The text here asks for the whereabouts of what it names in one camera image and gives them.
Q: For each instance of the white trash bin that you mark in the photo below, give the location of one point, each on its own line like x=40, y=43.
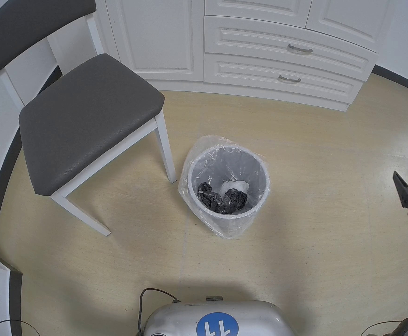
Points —
x=232, y=226

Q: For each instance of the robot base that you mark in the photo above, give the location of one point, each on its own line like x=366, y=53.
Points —
x=190, y=320

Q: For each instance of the black plastic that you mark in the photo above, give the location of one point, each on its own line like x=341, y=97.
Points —
x=230, y=203

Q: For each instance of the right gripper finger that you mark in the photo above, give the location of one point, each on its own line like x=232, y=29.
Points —
x=404, y=193

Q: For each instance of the clear plastic bag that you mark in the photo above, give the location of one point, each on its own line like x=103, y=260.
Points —
x=209, y=142

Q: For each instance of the white chair grey cushions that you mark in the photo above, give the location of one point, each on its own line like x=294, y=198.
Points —
x=85, y=117

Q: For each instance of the white paper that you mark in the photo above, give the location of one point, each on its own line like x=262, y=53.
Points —
x=235, y=187

